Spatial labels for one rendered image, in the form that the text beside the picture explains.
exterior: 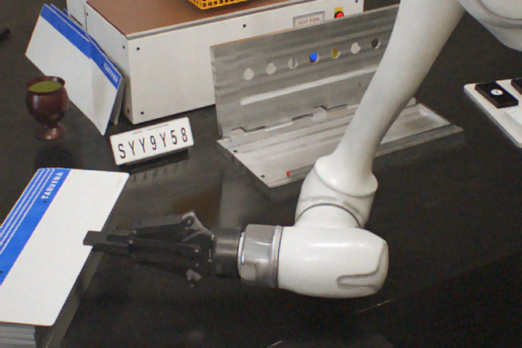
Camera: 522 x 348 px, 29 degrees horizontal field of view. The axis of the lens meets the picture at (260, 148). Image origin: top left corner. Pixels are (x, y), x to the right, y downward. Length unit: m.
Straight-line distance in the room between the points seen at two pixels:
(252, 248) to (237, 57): 0.56
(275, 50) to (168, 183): 0.33
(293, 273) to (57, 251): 0.35
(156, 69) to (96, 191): 0.44
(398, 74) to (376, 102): 0.08
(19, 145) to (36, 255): 0.54
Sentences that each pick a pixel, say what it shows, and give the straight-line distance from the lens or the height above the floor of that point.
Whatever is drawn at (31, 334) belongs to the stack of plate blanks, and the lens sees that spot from 1.43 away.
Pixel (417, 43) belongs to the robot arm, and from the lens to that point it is 1.31.
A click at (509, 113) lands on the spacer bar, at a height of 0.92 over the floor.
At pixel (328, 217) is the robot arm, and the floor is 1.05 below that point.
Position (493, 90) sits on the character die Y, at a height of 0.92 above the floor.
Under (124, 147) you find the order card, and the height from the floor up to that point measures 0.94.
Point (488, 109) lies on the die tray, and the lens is 2.16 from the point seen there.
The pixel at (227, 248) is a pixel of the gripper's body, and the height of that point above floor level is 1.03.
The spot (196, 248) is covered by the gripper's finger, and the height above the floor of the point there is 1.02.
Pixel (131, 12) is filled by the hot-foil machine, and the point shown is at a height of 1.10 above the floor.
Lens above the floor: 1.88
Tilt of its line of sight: 29 degrees down
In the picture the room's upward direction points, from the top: straight up
